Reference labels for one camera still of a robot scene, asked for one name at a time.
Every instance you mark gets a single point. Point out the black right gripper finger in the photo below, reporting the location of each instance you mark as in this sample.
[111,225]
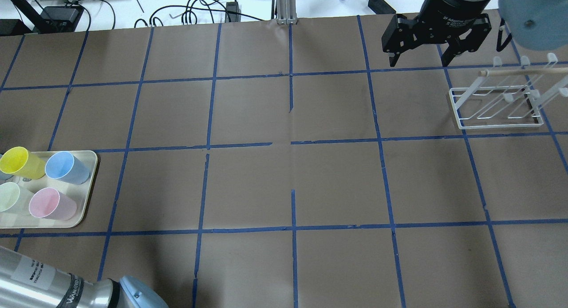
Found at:
[393,58]
[448,55]

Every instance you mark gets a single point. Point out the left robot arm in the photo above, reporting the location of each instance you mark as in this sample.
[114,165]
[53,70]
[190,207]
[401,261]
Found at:
[28,283]

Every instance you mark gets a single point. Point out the black power adapter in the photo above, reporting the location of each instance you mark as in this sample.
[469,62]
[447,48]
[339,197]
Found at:
[381,7]

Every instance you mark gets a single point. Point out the cream plastic tray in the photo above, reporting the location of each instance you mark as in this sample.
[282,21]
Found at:
[79,193]

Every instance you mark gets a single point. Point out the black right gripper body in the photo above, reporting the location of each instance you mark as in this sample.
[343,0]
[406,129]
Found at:
[448,10]

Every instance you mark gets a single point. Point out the yellow plastic cup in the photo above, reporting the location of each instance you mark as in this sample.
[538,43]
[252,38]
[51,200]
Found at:
[21,162]

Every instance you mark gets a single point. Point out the cream white plastic cup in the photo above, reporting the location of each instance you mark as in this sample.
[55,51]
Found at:
[15,199]

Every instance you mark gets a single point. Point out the pink plastic cup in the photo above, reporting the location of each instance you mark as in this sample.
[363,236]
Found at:
[49,203]

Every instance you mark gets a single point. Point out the white wire cup rack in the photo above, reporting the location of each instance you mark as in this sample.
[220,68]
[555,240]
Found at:
[502,97]

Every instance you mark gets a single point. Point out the blue plastic cup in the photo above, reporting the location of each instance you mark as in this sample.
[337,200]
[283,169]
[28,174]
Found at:
[66,167]

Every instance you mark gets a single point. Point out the aluminium frame post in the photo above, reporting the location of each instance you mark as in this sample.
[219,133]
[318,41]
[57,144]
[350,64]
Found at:
[286,12]

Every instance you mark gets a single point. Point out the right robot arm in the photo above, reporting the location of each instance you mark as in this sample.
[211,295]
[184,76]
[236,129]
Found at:
[539,25]

